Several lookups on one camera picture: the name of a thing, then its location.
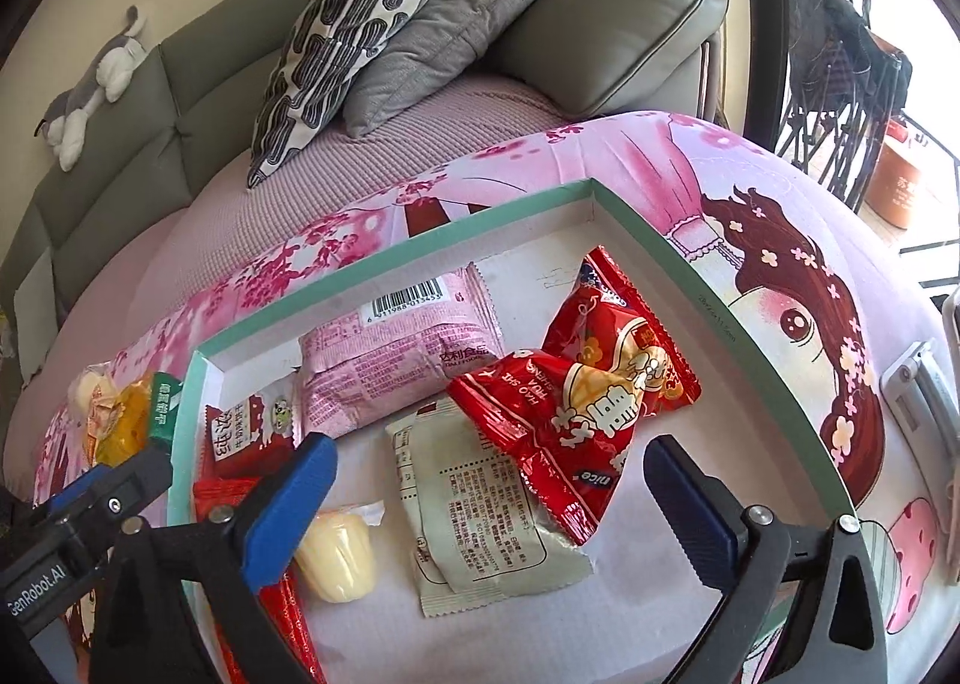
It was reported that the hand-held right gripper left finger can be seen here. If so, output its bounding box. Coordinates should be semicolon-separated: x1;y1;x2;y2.
88;433;340;684

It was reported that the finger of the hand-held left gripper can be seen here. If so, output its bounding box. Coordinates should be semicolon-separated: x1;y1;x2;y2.
60;441;175;542
30;463;117;516

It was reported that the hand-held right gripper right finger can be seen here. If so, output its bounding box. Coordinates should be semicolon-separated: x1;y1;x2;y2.
643;434;890;684

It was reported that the yellow jelly cup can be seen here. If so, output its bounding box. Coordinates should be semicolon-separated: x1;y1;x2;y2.
294;502;387;604

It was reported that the yellow snack packet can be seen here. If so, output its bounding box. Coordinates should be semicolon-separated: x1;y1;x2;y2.
97;380;156;469

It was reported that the red and white biscuit packet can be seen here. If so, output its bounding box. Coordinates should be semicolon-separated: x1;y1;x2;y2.
201;388;305;482

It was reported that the dark green snack packet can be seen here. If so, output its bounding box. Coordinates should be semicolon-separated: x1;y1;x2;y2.
148;373;185;441

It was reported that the red patterned snack packet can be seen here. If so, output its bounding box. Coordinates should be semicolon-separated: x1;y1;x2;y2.
191;475;327;684

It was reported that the red cartoon snack packet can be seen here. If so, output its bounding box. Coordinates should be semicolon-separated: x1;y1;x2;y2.
448;245;702;546

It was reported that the pink snack packet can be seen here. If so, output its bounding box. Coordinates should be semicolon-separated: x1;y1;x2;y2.
296;262;505;439

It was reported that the beige snack packet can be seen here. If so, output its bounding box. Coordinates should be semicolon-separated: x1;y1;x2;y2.
385;399;593;617

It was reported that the teal cardboard box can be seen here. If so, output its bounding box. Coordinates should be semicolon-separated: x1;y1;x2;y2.
166;178;863;684

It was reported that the light grey pillow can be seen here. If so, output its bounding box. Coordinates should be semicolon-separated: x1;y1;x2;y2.
11;245;61;385

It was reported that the printed cartoon blanket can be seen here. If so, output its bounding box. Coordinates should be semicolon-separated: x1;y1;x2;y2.
0;114;960;684

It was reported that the pink waffle sofa cover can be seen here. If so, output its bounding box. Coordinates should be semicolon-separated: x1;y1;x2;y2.
0;70;593;392

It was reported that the orange bucket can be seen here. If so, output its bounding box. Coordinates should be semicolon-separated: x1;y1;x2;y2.
866;114;938;231

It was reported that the grey and white plush toy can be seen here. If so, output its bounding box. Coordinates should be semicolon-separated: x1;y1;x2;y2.
34;5;149;173

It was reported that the black metal chair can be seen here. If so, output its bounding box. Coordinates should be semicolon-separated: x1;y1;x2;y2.
776;0;912;205

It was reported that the grey sofa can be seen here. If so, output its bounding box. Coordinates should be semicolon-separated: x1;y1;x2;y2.
0;0;730;325

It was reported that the black and white patterned pillow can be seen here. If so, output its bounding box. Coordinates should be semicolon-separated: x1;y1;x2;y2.
246;0;449;194

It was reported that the white plastic frame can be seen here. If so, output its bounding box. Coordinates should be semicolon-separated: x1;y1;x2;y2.
881;339;960;460

